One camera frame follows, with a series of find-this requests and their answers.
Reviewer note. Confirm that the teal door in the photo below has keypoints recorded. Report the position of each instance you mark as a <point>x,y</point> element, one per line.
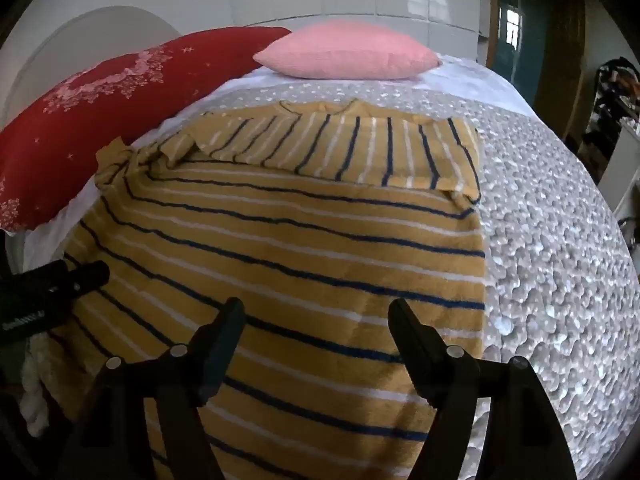
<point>522,20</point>

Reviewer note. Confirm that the white bed sheet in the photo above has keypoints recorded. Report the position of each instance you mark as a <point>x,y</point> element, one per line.
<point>465,77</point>

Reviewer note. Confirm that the white shelf unit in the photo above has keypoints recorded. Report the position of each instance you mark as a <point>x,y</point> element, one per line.
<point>625,170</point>

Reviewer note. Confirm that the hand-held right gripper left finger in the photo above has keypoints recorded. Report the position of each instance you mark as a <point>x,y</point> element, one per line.
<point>226,342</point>

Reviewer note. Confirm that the white arched headboard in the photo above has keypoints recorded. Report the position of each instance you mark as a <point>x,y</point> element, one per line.
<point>75,45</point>

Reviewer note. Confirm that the wooden door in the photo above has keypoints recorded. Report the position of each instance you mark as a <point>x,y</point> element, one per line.
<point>567,50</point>

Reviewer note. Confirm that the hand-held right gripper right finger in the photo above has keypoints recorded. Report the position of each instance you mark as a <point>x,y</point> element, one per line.
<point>407,342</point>

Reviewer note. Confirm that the red floral pillow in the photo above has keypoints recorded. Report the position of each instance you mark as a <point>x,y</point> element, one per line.
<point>100,110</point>

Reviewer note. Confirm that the pile of dark clothes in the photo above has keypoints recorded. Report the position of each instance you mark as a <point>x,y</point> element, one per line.
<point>612,95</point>

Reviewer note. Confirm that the grey dotted quilted blanket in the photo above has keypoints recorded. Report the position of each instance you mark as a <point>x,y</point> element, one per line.
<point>540,260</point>

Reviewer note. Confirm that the yellow striped shirt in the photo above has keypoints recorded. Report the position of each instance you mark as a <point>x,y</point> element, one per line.
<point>300,240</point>

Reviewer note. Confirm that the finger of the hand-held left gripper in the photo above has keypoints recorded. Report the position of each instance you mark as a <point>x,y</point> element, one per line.
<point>75,280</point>

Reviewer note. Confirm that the pink pillow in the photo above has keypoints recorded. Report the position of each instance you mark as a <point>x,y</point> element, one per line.
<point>345,52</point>

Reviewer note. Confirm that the white fuzzy cloth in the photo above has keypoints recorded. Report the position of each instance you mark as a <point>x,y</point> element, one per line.
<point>42,390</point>

